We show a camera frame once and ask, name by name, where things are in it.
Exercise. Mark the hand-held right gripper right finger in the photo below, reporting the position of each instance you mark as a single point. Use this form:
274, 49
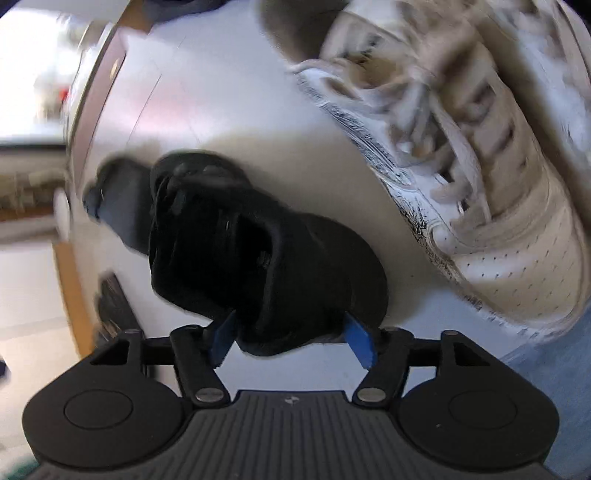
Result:
360, 341

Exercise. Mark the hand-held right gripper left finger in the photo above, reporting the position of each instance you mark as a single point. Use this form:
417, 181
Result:
220, 341

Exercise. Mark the black sneaker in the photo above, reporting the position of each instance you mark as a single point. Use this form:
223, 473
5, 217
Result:
258, 258

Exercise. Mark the person's leg in jeans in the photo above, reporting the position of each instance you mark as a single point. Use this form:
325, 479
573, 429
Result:
558, 383

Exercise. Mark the black buckle clog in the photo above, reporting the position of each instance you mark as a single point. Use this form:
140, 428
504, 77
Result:
117, 203

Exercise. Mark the white lace-up sneaker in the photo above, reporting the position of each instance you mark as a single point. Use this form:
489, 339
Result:
508, 221

